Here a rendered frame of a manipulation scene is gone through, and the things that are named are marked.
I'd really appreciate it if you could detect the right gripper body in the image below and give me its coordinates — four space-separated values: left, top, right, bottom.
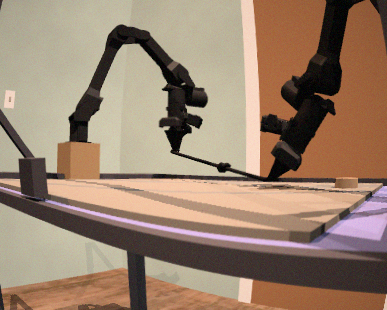
271 113 317 171

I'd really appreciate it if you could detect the black rope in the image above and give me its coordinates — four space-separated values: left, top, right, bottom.
170 150 269 182

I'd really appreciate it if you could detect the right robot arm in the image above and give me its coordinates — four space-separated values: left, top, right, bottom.
260 0 364 141

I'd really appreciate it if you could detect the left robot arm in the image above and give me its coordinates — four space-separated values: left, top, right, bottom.
68 25 208 143

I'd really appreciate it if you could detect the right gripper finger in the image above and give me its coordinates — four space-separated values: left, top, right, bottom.
267 158 291 182

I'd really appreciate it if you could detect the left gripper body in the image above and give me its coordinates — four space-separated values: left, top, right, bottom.
159 103 192 134

